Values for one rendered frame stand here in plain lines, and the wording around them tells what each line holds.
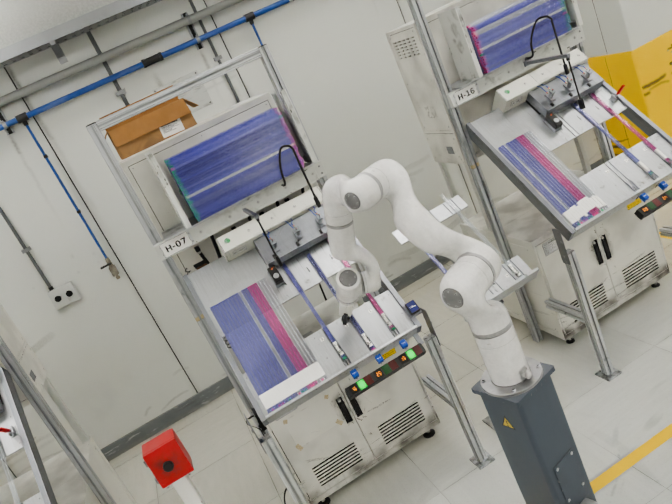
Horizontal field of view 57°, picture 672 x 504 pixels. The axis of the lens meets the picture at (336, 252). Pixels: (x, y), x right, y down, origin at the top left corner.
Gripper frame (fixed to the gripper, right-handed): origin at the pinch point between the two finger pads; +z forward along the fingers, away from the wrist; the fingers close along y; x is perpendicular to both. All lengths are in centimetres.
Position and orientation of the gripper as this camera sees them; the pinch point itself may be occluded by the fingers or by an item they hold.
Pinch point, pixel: (347, 309)
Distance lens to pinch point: 236.7
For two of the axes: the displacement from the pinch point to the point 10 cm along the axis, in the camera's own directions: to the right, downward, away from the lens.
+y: -1.5, 9.0, -4.1
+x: 9.9, 1.3, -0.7
